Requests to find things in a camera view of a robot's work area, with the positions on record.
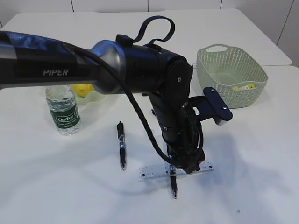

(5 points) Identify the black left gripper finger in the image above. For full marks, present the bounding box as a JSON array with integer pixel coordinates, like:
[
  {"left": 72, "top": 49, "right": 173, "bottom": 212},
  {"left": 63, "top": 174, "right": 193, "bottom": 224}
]
[{"left": 184, "top": 160, "right": 201, "bottom": 174}]

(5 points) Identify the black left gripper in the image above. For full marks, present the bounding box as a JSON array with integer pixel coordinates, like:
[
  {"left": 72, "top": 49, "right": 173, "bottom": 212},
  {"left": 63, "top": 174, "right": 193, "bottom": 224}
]
[{"left": 119, "top": 44, "right": 205, "bottom": 168}]

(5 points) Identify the clear plastic ruler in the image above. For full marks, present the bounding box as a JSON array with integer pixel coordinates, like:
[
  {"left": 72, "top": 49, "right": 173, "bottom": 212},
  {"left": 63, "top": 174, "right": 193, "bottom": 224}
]
[{"left": 139, "top": 160, "right": 214, "bottom": 182}]

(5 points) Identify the yellow waste paper package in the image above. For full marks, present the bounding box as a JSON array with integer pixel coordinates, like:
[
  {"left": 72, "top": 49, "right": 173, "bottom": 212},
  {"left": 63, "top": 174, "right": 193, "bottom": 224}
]
[{"left": 233, "top": 83, "right": 256, "bottom": 90}]

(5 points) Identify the yellow pear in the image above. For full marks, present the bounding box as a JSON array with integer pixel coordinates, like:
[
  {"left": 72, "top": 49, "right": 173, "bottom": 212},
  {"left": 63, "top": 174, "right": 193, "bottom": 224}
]
[{"left": 71, "top": 84, "right": 95, "bottom": 98}]

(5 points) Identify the clear plastic water bottle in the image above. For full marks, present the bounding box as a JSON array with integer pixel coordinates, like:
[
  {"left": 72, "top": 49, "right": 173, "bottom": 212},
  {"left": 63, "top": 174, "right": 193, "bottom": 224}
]
[{"left": 45, "top": 85, "right": 82, "bottom": 136}]

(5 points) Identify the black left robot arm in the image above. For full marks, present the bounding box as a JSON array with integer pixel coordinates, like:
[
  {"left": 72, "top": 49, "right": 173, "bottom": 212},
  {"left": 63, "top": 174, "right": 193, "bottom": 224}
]
[{"left": 0, "top": 31, "right": 205, "bottom": 174}]

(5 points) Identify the black pen on ruler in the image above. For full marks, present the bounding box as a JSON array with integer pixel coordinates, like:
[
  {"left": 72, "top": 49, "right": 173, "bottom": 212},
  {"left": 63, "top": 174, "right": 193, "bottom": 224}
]
[{"left": 169, "top": 164, "right": 178, "bottom": 199}]

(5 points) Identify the black pen left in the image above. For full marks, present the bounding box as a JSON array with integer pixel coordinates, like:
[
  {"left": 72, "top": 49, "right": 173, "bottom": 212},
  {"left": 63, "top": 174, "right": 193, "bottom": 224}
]
[{"left": 116, "top": 121, "right": 126, "bottom": 171}]

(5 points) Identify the green plastic woven basket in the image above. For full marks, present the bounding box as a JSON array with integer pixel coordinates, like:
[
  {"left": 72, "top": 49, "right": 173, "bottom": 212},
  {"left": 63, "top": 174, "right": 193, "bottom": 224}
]
[{"left": 196, "top": 44, "right": 269, "bottom": 109}]

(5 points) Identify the green wavy glass plate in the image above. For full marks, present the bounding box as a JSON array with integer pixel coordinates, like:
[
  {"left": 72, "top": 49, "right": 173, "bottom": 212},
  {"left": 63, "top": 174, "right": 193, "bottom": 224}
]
[{"left": 75, "top": 91, "right": 105, "bottom": 105}]

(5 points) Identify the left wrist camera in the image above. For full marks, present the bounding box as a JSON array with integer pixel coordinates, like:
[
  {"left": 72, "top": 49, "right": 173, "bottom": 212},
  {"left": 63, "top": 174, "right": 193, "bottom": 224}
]
[{"left": 187, "top": 87, "right": 233, "bottom": 126}]

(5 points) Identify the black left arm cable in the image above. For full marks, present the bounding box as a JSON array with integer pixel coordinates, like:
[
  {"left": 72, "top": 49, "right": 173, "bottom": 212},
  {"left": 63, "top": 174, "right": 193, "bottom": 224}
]
[{"left": 65, "top": 15, "right": 204, "bottom": 168}]

